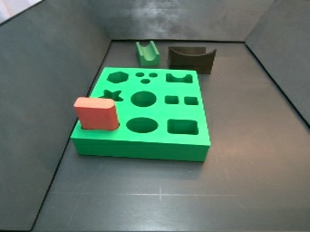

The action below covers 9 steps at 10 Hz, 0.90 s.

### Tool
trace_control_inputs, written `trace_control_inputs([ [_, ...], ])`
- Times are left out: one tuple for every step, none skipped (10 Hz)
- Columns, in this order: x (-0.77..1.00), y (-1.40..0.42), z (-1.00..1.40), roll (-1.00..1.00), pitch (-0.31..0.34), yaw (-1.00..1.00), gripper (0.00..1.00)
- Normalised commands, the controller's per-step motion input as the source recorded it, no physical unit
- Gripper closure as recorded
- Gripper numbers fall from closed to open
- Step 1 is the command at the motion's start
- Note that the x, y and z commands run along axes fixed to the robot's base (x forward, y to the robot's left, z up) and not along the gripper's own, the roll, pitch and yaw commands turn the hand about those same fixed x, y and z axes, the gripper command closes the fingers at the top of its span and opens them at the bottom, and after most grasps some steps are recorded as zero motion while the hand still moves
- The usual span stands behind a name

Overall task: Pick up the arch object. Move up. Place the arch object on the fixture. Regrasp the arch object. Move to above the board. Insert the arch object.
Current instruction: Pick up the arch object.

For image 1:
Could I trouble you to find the green arch object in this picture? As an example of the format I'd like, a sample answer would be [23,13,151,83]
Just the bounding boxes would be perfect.
[135,41,160,66]

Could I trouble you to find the black curved fixture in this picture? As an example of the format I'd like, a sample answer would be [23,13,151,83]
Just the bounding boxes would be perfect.
[168,46,217,74]

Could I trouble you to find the green shape sorter block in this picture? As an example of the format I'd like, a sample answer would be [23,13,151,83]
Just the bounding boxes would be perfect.
[71,67,211,161]

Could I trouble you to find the red oblong peg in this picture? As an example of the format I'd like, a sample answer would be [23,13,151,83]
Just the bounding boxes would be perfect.
[74,97,119,131]

